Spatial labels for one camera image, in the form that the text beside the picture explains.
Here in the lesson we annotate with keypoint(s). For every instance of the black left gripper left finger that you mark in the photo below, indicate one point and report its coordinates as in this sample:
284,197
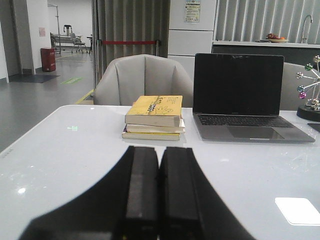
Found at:
123,205

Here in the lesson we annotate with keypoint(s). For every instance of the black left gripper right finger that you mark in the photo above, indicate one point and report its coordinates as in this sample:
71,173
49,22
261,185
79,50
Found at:
190,208

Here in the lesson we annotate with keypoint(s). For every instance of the yellow-edged bottom book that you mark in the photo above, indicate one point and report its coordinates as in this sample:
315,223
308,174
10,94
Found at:
150,135

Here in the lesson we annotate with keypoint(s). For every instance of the white middle book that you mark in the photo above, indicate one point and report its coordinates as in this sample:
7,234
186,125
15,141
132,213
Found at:
136,128

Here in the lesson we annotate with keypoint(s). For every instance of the yellow top book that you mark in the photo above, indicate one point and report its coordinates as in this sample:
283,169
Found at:
156,110

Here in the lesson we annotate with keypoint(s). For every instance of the grey open laptop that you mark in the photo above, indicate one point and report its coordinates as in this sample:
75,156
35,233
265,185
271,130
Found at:
236,98

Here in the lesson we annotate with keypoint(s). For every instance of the grey left armchair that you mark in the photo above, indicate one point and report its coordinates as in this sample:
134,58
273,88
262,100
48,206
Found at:
127,78

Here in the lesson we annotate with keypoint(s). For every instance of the black mouse pad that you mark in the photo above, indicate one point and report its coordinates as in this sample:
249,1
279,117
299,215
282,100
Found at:
315,126

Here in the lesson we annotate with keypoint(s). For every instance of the red barrier belt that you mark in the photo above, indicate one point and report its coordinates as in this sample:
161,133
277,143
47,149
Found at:
157,43

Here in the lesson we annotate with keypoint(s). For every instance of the red bin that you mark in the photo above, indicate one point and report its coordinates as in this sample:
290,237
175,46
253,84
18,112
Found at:
48,59

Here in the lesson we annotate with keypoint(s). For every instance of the distant metal table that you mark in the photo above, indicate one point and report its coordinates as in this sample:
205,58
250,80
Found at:
75,41

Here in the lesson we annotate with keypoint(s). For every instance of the grey curtain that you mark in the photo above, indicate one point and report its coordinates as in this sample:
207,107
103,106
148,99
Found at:
127,20

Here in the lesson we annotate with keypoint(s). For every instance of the white cabinet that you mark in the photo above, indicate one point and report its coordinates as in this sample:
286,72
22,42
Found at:
188,39

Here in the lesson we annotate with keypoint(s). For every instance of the dark kitchen counter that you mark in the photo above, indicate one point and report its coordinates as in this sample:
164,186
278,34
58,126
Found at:
295,53

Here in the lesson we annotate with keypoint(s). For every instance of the chrome faucet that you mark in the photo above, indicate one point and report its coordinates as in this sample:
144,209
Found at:
308,20

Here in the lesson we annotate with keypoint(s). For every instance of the pink wall notice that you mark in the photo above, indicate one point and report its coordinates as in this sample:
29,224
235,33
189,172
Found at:
42,31

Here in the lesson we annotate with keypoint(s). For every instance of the wall poster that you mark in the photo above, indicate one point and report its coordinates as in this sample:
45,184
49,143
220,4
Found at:
192,11

